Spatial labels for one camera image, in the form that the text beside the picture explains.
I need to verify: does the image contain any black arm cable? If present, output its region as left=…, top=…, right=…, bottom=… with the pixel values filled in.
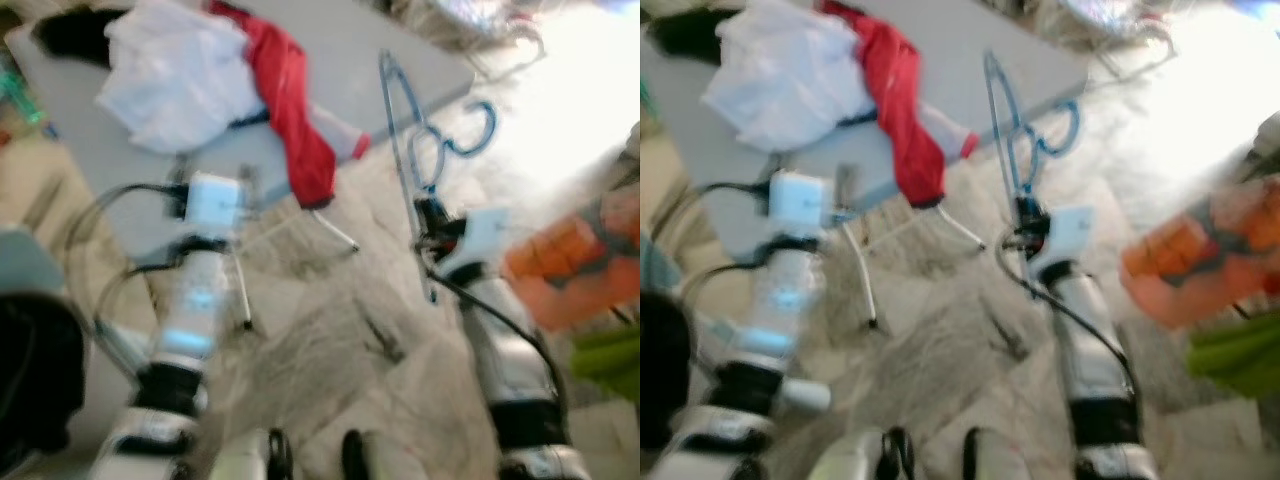
left=62, top=180, right=191, bottom=341
left=655, top=180, right=771, bottom=321
left=420, top=260, right=571, bottom=421
left=995, top=228, right=1141, bottom=401

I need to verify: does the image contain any grey basket lid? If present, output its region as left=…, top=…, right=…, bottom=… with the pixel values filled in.
left=0, top=228, right=66, bottom=296
left=640, top=230, right=681, bottom=296

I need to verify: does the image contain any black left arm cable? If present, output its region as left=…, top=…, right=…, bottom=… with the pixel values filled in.
left=655, top=180, right=771, bottom=321
left=62, top=180, right=191, bottom=341

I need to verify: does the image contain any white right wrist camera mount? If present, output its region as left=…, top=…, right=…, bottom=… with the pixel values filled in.
left=440, top=208, right=509, bottom=281
left=1030, top=205, right=1098, bottom=281

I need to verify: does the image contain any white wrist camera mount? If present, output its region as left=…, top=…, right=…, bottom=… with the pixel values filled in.
left=768, top=172, right=836, bottom=241
left=185, top=172, right=246, bottom=241
left=440, top=208, right=509, bottom=281
left=1030, top=205, right=1098, bottom=281

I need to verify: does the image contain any red garment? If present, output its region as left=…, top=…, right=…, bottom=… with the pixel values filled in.
left=210, top=0, right=371, bottom=209
left=815, top=0, right=981, bottom=209

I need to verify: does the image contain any blue plastic hanger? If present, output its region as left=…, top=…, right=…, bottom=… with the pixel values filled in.
left=983, top=50, right=1086, bottom=226
left=378, top=50, right=498, bottom=301

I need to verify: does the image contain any silver robot right leg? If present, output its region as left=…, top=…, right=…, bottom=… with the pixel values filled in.
left=960, top=428, right=1036, bottom=480
left=340, top=430, right=431, bottom=480

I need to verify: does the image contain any green garment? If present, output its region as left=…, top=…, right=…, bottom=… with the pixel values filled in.
left=570, top=325, right=641, bottom=406
left=1185, top=310, right=1280, bottom=401

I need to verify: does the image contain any pink garment orange print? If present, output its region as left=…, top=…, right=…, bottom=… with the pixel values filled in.
left=1120, top=180, right=1280, bottom=331
left=503, top=185, right=641, bottom=331

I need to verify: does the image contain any white garment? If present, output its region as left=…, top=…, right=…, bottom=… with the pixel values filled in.
left=95, top=0, right=266, bottom=156
left=700, top=0, right=876, bottom=153

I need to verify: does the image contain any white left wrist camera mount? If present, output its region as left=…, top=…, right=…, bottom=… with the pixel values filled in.
left=185, top=172, right=246, bottom=241
left=768, top=172, right=836, bottom=241

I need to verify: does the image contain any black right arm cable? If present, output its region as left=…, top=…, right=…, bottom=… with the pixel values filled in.
left=420, top=260, right=571, bottom=421
left=995, top=228, right=1141, bottom=401

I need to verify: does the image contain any grey baby bouncer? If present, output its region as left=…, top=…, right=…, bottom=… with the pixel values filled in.
left=1040, top=0, right=1176, bottom=81
left=400, top=0, right=546, bottom=76

